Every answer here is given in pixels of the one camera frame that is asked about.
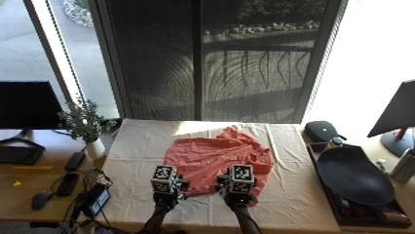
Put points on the person's right hand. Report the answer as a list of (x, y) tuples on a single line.
[(237, 198)]

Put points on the person's left hand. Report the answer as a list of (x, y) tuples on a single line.
[(170, 199)]

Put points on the white marker cube left glove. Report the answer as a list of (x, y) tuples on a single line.
[(163, 178)]

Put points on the white marker cube glove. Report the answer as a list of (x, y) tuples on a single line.
[(241, 178), (163, 178)]

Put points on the white marker cube right glove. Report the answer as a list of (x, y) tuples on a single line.
[(241, 178)]

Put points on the coral orange shirt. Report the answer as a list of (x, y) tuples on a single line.
[(207, 156)]

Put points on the white tablecloth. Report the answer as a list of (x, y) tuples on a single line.
[(284, 182)]

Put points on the black device with screen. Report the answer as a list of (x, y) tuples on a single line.
[(97, 200)]

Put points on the white vase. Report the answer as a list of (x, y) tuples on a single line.
[(94, 148)]

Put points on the black power brick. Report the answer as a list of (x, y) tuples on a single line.
[(74, 161)]

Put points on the black phone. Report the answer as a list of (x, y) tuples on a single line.
[(68, 184)]

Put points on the black zip case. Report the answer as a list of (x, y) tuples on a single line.
[(322, 130)]

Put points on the small bottle yellow label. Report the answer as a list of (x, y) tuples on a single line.
[(335, 143)]

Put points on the green leafy plant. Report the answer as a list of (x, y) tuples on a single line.
[(84, 120)]

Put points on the large black oval dish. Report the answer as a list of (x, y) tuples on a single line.
[(354, 175)]

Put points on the black computer mouse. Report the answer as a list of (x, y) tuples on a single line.
[(41, 200)]

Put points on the dark wooden tray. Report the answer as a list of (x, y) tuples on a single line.
[(367, 214)]

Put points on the yellow pencil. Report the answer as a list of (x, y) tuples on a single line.
[(32, 167)]

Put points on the dark mesh window screen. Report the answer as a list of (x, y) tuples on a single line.
[(215, 65)]

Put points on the small white object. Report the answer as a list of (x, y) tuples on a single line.
[(380, 163)]

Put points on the small yellow scrap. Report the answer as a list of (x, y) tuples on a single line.
[(16, 183)]

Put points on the black keyboard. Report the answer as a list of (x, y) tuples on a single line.
[(17, 155)]

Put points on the silver metal can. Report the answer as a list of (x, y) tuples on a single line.
[(404, 167)]

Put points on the grey lamp base red stem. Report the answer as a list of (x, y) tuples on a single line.
[(398, 143)]

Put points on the black computer monitor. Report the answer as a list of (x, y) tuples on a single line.
[(25, 104)]

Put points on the black desk lamp shade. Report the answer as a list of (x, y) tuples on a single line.
[(395, 112)]

